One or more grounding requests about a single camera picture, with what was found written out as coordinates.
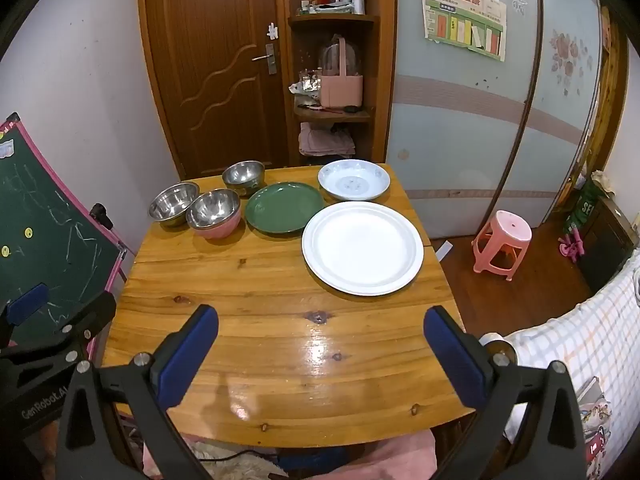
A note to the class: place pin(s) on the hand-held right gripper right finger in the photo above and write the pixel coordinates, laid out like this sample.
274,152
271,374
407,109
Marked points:
455,360

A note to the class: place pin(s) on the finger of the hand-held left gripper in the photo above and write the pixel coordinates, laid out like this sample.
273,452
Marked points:
85,322
27,305

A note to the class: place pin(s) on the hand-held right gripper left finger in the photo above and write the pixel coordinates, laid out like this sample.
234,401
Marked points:
190,355

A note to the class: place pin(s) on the pink steel bowl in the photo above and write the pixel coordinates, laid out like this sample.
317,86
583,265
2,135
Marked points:
214,210

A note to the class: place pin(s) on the green plate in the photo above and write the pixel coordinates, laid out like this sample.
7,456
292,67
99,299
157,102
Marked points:
282,208

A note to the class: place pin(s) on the small steel bowl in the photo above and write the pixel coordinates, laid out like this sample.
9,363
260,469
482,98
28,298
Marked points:
243,176

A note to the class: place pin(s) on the blue floral plate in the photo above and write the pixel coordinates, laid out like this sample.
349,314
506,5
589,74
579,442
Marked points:
352,180

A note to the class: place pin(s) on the pink framed chalkboard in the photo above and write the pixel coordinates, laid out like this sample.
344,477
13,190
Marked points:
40,220

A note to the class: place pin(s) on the pink plastic stool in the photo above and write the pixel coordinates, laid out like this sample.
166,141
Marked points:
502,237

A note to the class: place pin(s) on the checked blanket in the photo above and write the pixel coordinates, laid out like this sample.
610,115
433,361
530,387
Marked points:
590,330

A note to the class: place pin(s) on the dark wooden cabinet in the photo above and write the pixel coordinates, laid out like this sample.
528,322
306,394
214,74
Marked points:
607,245

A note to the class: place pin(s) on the green bag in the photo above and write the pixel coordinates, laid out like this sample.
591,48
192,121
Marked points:
582,210

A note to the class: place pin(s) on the sliding door wardrobe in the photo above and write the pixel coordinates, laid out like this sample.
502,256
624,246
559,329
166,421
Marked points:
465,135

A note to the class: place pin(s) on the folded pink cloth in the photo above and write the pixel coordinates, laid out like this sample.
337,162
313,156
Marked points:
325,141

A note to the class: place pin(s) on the brown wooden door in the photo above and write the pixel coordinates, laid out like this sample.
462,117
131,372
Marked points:
205,60

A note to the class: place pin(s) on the pink basket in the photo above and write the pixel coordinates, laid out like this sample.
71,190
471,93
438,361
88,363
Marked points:
341,91

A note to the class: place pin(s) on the crumpled foil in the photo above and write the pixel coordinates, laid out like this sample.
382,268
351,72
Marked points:
306,86

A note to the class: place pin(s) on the wooden corner shelf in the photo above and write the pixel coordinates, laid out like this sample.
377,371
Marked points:
382,60

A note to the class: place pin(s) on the white door hook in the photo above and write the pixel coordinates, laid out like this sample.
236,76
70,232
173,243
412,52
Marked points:
271,31

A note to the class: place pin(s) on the wall poster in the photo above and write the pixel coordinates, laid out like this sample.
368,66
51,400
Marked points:
462,15

